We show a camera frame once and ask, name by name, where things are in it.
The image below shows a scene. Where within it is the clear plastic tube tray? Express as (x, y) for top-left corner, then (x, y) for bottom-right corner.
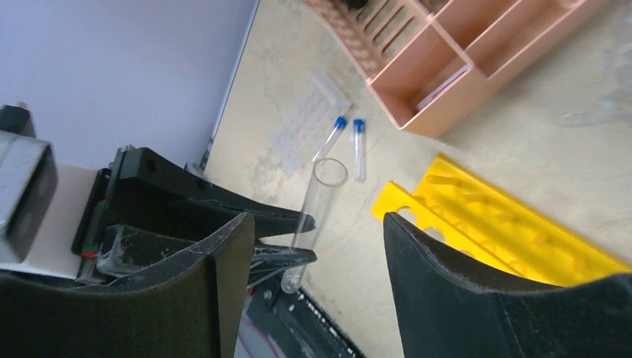
(268, 69), (352, 171)

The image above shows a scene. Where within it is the black round cap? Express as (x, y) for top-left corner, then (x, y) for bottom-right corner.
(341, 0), (368, 10)

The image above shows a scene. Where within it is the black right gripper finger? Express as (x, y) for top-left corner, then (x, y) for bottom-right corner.
(383, 213), (631, 357)

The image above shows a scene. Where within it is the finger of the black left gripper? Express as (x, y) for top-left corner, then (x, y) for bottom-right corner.
(98, 224), (317, 288)

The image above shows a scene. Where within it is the white red staples box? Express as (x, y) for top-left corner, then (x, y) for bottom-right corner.
(416, 65), (470, 111)

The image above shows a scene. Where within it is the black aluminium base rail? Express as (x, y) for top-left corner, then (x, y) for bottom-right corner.
(234, 276), (365, 357)

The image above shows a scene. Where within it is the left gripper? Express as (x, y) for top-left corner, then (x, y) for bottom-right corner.
(1, 146), (301, 357)

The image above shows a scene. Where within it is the pink mesh file organizer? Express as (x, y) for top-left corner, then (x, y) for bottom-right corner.
(307, 1), (604, 138)

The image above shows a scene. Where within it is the blue cap test tube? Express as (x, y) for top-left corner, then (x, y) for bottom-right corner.
(312, 116), (347, 163)
(353, 118), (366, 181)

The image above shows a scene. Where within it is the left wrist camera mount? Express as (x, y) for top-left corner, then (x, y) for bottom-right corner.
(1, 104), (97, 279)

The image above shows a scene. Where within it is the large clear test tube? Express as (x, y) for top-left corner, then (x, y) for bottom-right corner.
(280, 157), (349, 295)

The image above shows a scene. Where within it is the yellow test tube rack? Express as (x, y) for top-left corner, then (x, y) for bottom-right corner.
(371, 154), (631, 286)

